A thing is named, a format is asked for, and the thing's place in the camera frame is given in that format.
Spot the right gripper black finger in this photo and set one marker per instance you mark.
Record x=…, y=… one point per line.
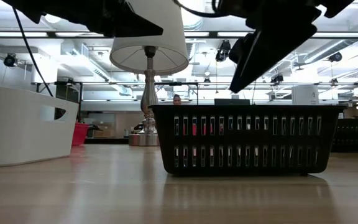
x=269, y=53
x=237, y=49

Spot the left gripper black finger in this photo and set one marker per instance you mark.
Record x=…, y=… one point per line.
x=135, y=29

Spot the white plastic basket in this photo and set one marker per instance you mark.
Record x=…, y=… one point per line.
x=17, y=130

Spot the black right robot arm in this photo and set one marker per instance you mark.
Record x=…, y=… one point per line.
x=334, y=6

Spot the black ceiling spotlight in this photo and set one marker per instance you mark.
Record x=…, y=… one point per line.
x=223, y=49
x=10, y=60
x=335, y=57
x=277, y=78

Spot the silver lamp with white shade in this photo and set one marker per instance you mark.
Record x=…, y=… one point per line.
x=149, y=56

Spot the black computer monitor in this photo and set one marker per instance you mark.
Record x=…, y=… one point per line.
x=232, y=102

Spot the white pillar with sign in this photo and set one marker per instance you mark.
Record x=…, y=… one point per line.
x=304, y=95

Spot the person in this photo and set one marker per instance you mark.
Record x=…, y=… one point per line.
x=176, y=100

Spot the brown cardboard box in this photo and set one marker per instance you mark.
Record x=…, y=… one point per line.
x=102, y=129

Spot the black overhead light rail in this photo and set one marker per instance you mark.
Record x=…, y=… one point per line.
x=213, y=34

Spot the white rectangular ceiling duct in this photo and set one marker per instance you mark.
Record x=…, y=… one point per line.
x=85, y=63

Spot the silver round ceiling duct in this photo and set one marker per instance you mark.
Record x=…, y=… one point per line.
x=193, y=18

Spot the black metal frame stand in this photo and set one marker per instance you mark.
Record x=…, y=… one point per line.
x=81, y=99
x=176, y=83

